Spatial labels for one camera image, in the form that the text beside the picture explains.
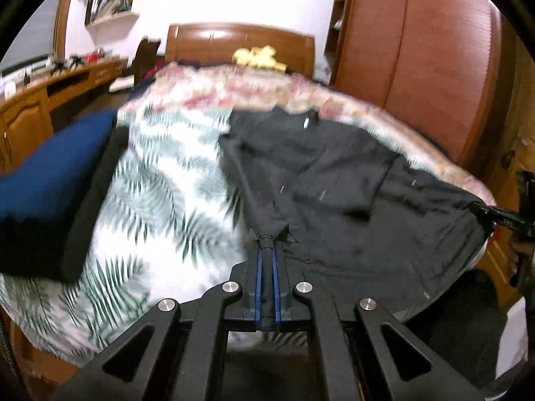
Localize dark wooden chair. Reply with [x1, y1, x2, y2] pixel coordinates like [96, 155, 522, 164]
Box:
[109, 37, 163, 93]

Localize black jacket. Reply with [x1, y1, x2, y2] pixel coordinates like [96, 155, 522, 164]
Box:
[217, 106, 498, 326]

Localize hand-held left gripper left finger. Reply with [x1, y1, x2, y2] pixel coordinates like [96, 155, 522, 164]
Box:
[50, 251, 268, 401]

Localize black binders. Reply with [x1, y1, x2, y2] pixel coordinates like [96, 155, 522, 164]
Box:
[85, 0, 103, 25]

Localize yellow plush toy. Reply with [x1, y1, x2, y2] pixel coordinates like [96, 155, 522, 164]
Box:
[231, 45, 288, 71]

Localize grey window blind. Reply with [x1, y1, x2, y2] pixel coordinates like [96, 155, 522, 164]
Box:
[0, 0, 63, 72]

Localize floral blanket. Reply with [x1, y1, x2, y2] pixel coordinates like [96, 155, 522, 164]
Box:
[121, 62, 498, 214]

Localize blue and black pillow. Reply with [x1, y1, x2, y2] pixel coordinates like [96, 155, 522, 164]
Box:
[0, 127, 130, 282]

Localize leaf print sheet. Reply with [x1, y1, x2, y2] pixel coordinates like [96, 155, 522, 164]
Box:
[0, 100, 268, 364]

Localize wooden desk with cabinets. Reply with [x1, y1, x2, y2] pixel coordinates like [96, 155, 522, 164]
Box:
[0, 56, 128, 174]

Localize wooden bed headboard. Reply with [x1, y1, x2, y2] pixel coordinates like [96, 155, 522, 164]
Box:
[165, 23, 316, 78]

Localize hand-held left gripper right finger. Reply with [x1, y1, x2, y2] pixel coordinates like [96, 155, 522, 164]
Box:
[272, 251, 490, 401]

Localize wooden louvered wardrobe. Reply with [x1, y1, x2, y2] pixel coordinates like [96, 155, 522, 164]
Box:
[324, 0, 506, 176]

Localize navy blue folded clothes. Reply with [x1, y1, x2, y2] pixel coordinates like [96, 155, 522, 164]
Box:
[0, 111, 118, 228]

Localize row of books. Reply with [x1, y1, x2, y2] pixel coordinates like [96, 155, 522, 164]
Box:
[100, 0, 134, 19]

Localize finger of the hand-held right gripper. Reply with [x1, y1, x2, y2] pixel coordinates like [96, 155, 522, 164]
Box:
[468, 200, 523, 230]

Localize wooden window frame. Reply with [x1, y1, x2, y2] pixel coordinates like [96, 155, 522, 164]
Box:
[52, 0, 82, 57]

